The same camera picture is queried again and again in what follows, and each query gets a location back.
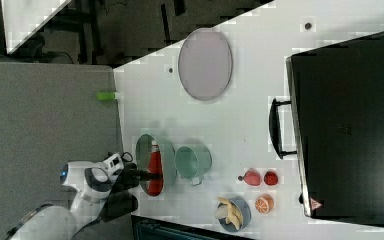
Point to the blue metal frame rail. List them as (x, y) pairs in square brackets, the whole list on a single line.
[(151, 229)]

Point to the blue bowl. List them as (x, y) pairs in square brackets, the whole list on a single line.
[(244, 211)]

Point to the peeled toy banana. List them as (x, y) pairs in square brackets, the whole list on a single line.
[(229, 212)]

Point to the green cylindrical object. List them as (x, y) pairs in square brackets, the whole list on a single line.
[(106, 96)]

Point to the red ketchup bottle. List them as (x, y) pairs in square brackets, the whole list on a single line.
[(155, 185)]

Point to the toy orange half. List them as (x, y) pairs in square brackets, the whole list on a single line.
[(264, 204)]

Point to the green metal mug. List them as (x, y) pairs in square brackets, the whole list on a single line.
[(192, 162)]

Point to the small toy strawberry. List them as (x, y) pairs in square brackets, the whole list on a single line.
[(271, 178)]

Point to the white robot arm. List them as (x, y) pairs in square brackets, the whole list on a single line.
[(100, 195)]

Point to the green oval strainer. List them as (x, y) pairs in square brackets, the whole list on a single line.
[(143, 153)]

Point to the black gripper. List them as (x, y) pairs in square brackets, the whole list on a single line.
[(120, 201)]

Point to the round lilac plate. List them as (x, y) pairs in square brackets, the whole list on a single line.
[(205, 64)]

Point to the silver toaster oven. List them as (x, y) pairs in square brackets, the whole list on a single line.
[(337, 107)]

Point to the large toy strawberry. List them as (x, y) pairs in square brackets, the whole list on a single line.
[(252, 177)]

